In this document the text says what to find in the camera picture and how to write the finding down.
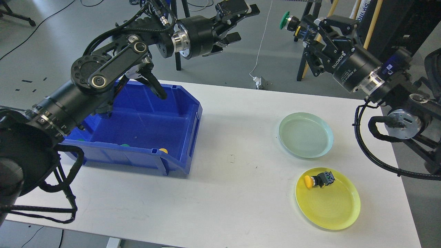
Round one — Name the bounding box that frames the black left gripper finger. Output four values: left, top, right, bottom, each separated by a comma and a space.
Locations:
214, 0, 260, 31
203, 32, 242, 57

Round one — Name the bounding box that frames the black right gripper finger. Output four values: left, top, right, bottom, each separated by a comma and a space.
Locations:
303, 40, 333, 77
303, 14, 360, 52

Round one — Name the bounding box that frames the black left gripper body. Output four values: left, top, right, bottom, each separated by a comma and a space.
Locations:
171, 15, 222, 60

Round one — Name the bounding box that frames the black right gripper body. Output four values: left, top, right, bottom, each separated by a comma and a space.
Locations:
331, 45, 384, 94

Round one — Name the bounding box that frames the green push button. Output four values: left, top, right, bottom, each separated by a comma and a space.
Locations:
279, 11, 308, 39

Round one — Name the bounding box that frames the yellow push button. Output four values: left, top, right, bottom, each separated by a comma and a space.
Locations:
303, 171, 336, 189

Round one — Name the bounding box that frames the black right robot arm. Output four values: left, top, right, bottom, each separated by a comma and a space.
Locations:
295, 14, 440, 181

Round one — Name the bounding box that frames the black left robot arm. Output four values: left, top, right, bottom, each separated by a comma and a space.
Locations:
0, 0, 260, 224

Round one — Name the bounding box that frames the light green plate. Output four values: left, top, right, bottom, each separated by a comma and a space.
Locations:
278, 112, 334, 159

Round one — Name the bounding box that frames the yellow plate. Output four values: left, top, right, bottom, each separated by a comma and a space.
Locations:
294, 167, 361, 230

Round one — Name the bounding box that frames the black tripod stand left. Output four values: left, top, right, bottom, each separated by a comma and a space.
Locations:
171, 0, 191, 71

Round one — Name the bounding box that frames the white printed bag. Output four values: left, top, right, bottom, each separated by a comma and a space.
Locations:
349, 0, 371, 22

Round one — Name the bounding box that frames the wooden pole middle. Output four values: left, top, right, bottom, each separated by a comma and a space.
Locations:
350, 0, 362, 19

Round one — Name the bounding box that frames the wooden pole right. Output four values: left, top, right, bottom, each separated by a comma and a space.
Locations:
363, 0, 383, 50

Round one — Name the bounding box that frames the white power adapter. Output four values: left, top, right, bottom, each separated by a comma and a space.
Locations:
252, 76, 269, 91

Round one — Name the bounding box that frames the black computer tower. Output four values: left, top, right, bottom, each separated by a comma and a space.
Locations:
367, 0, 441, 62

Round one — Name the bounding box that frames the black office chair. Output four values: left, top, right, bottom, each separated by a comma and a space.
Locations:
413, 48, 441, 104

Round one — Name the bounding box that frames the blue plastic storage bin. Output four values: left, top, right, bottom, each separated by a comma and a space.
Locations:
63, 81, 203, 176

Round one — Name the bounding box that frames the white cable on floor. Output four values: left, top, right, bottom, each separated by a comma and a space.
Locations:
249, 0, 273, 78

